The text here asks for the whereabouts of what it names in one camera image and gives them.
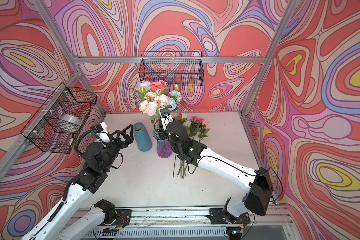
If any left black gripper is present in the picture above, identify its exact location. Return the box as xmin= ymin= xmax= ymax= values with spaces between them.
xmin=99 ymin=124 xmax=132 ymax=173

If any teal ceramic cylinder vase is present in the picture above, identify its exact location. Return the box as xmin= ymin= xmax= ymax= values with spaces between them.
xmin=133 ymin=123 xmax=153 ymax=152

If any purple blue glass vase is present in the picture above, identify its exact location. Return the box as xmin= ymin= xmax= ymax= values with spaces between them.
xmin=153 ymin=130 xmax=173 ymax=159

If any magenta rose stem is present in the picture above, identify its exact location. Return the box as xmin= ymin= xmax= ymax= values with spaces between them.
xmin=184 ymin=116 xmax=210 ymax=142

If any peach peony flower stem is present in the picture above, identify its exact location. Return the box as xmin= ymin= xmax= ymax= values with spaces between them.
xmin=139 ymin=100 xmax=160 ymax=131

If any teal peony flower stem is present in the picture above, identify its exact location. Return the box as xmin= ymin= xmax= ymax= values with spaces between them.
xmin=169 ymin=85 xmax=183 ymax=111

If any white blue rose stem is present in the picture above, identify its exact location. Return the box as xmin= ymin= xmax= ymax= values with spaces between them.
xmin=135 ymin=81 xmax=151 ymax=101

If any pink rosebud spray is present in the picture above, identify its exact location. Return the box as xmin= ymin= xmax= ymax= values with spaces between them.
xmin=151 ymin=80 xmax=169 ymax=108

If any small white pink rose spray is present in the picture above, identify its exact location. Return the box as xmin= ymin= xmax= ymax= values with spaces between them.
xmin=174 ymin=114 xmax=191 ymax=179

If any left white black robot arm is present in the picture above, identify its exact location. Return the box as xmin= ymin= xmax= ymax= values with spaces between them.
xmin=22 ymin=122 xmax=134 ymax=240

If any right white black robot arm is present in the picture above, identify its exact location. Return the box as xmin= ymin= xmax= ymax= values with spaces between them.
xmin=164 ymin=122 xmax=273 ymax=223

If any silver tape roll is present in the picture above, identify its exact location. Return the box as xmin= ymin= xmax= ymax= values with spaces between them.
xmin=60 ymin=114 xmax=82 ymax=126

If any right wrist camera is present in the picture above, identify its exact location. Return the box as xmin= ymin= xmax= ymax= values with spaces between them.
xmin=159 ymin=107 xmax=173 ymax=131

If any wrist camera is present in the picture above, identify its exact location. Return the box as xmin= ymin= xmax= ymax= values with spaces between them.
xmin=159 ymin=107 xmax=173 ymax=131
xmin=91 ymin=122 xmax=111 ymax=145

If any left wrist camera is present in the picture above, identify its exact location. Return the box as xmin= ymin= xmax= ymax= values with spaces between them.
xmin=91 ymin=122 xmax=111 ymax=145

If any black wire basket back wall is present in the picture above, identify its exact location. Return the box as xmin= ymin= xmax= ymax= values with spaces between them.
xmin=139 ymin=51 xmax=204 ymax=86

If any black wire basket wall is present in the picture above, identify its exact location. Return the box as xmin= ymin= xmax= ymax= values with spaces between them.
xmin=21 ymin=83 xmax=97 ymax=154
xmin=139 ymin=51 xmax=204 ymax=86

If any black wire basket left wall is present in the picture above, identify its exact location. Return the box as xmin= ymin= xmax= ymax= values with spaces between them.
xmin=21 ymin=83 xmax=97 ymax=154

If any aluminium front rail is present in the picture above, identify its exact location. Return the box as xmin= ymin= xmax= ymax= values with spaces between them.
xmin=117 ymin=205 xmax=293 ymax=228

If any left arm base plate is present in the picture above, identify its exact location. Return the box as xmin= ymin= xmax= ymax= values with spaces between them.
xmin=100 ymin=209 xmax=132 ymax=227

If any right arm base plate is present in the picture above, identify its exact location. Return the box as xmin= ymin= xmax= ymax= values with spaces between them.
xmin=206 ymin=208 xmax=251 ymax=226

